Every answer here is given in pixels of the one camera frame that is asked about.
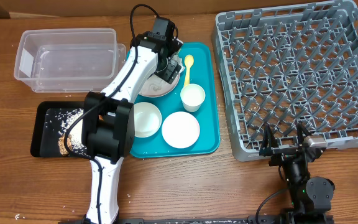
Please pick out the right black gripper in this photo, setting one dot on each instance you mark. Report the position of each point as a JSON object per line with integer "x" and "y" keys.
{"x": 270, "y": 148}

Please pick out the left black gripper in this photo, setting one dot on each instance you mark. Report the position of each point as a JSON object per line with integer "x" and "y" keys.
{"x": 170, "y": 73}

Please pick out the small white bowl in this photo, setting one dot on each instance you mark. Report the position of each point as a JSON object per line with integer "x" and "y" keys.
{"x": 147, "y": 118}

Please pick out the white bowl with rice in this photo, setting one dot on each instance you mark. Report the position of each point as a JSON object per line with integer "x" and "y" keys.
{"x": 180, "y": 130}

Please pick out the brown food chunk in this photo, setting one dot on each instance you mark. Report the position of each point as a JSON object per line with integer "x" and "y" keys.
{"x": 61, "y": 146}

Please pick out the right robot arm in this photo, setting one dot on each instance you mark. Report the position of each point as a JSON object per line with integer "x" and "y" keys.
{"x": 310, "y": 196}

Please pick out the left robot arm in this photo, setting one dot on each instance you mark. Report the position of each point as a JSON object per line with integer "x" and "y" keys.
{"x": 108, "y": 122}

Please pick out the grey dishwasher rack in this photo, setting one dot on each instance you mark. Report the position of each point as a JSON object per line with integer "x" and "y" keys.
{"x": 285, "y": 65}

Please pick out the yellow plastic spoon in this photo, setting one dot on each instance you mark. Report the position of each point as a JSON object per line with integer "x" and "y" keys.
{"x": 189, "y": 61}

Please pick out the large white plate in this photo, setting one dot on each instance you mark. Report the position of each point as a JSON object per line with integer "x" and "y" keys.
{"x": 156, "y": 87}

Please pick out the crumpled white napkin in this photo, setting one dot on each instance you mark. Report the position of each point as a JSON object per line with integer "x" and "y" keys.
{"x": 165, "y": 80}

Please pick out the white paper cup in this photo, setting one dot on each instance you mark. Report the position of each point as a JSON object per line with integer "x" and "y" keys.
{"x": 192, "y": 96}

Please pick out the teal serving tray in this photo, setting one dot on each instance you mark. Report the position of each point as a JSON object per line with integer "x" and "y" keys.
{"x": 201, "y": 73}

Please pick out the clear plastic bin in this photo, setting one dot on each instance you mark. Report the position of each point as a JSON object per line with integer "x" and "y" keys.
{"x": 68, "y": 60}

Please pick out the black plastic tray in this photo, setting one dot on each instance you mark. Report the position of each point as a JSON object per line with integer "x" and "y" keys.
{"x": 52, "y": 120}

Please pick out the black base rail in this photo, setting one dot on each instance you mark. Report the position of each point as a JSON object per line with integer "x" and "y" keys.
{"x": 194, "y": 221}

